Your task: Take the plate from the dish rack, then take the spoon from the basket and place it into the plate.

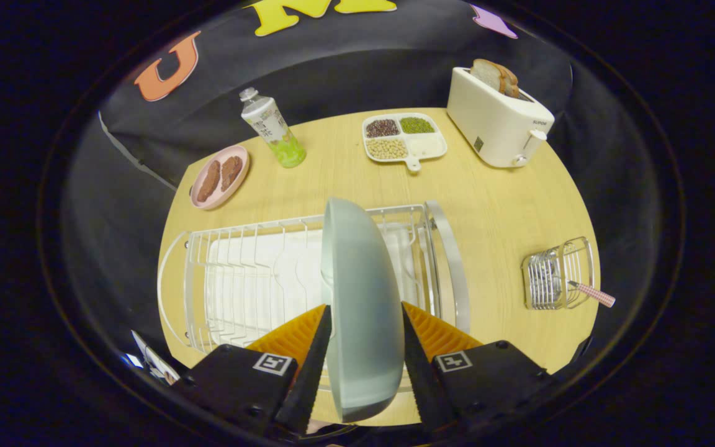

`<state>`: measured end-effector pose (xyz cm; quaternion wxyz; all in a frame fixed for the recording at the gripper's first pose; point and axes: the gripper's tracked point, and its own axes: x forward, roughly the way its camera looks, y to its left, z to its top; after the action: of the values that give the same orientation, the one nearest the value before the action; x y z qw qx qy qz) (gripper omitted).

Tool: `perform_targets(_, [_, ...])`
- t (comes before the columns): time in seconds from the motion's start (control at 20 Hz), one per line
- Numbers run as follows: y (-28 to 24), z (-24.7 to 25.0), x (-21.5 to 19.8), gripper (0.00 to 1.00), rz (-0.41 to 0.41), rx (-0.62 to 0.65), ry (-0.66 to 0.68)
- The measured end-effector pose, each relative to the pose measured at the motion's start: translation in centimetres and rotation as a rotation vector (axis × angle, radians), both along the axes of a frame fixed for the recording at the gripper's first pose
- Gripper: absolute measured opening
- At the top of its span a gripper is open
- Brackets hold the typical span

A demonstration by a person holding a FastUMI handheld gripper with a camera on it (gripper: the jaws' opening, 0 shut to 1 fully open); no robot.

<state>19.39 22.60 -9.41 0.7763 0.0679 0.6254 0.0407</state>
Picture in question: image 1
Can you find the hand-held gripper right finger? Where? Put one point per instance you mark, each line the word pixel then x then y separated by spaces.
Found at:
pixel 426 385

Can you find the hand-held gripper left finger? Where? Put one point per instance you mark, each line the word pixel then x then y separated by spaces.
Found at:
pixel 311 385

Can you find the light green plate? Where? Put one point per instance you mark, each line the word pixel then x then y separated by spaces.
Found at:
pixel 364 310

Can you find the pink oval plate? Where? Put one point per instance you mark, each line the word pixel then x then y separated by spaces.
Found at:
pixel 215 203

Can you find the white divided tray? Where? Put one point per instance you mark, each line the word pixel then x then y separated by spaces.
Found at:
pixel 413 164

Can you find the brown sausage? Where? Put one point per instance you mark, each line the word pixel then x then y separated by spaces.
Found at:
pixel 208 181
pixel 231 172

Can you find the pile of soybeans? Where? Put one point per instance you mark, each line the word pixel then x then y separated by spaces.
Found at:
pixel 386 148

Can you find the pile of green beans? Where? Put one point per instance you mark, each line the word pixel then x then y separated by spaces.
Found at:
pixel 417 125

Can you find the clear green drink bottle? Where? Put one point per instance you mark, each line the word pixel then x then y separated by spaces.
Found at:
pixel 274 127

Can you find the pile of red beans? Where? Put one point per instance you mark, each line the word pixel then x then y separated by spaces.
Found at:
pixel 382 128

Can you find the white toaster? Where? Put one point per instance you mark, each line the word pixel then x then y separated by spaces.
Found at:
pixel 488 118

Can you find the black backdrop cloth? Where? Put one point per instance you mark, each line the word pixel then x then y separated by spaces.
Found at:
pixel 345 74

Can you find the brown bread slice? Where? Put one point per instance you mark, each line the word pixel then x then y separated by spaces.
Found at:
pixel 511 82
pixel 486 73

